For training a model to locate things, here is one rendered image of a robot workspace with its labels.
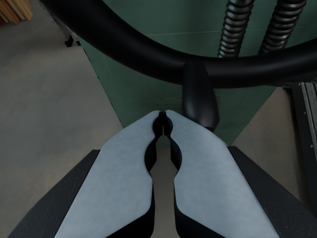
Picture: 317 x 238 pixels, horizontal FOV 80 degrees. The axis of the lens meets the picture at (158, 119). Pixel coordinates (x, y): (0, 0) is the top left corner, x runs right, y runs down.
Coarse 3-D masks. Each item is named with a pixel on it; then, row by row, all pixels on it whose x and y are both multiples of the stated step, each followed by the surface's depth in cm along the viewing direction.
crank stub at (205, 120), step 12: (192, 60) 14; (192, 72) 14; (204, 72) 14; (192, 84) 13; (204, 84) 13; (192, 96) 13; (204, 96) 12; (192, 108) 12; (204, 108) 12; (216, 108) 12; (192, 120) 12; (204, 120) 12; (216, 120) 12
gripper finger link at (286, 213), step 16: (240, 160) 8; (256, 176) 7; (256, 192) 6; (272, 192) 6; (288, 192) 6; (272, 208) 6; (288, 208) 6; (304, 208) 6; (272, 224) 5; (288, 224) 5; (304, 224) 5
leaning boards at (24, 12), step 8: (0, 0) 122; (8, 0) 126; (16, 0) 125; (24, 0) 138; (0, 8) 128; (8, 8) 128; (16, 8) 131; (24, 8) 131; (0, 16) 135; (8, 16) 129; (16, 16) 134; (24, 16) 136; (0, 24) 134; (16, 24) 135
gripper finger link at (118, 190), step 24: (144, 120) 10; (120, 144) 9; (144, 144) 9; (96, 168) 8; (120, 168) 8; (144, 168) 7; (96, 192) 7; (120, 192) 7; (144, 192) 7; (72, 216) 6; (96, 216) 6; (120, 216) 6; (144, 216) 6
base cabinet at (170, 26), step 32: (128, 0) 29; (160, 0) 29; (192, 0) 29; (224, 0) 29; (256, 0) 29; (160, 32) 34; (192, 32) 34; (256, 32) 34; (96, 64) 40; (128, 96) 50; (160, 96) 51; (224, 96) 51; (256, 96) 52; (224, 128) 69
